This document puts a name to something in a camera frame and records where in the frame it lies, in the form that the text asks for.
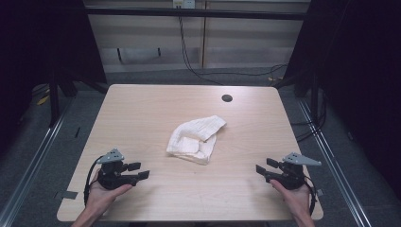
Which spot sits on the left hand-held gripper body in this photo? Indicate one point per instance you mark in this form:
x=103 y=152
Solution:
x=113 y=176

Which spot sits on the small black floor strip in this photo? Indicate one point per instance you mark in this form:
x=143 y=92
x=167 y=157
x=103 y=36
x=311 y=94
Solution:
x=77 y=132

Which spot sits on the person's right hand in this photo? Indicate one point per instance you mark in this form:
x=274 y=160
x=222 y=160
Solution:
x=296 y=200

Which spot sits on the aluminium floor rail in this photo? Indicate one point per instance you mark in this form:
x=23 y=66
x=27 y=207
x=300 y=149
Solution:
x=34 y=157
x=334 y=164

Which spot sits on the grey tape piece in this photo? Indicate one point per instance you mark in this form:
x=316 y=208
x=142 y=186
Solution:
x=67 y=195
x=320 y=192

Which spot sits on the white wall power outlet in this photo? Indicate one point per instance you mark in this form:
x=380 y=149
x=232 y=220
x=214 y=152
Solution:
x=183 y=3

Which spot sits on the yellow floor object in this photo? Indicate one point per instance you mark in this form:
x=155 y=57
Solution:
x=43 y=100

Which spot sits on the white towel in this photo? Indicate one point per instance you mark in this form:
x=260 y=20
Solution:
x=195 y=132

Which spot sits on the black wall bracket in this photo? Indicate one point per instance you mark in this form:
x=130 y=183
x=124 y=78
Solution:
x=159 y=52
x=119 y=55

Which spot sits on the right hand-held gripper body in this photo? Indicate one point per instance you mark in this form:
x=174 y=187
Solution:
x=291 y=176

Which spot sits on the black horizontal frame bar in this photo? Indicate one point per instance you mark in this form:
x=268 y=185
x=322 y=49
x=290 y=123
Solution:
x=220 y=14

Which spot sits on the person's left hand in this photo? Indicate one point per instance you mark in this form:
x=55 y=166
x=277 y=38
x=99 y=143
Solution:
x=101 y=198

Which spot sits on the black metal stand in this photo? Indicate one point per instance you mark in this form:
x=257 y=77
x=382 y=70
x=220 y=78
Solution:
x=54 y=104

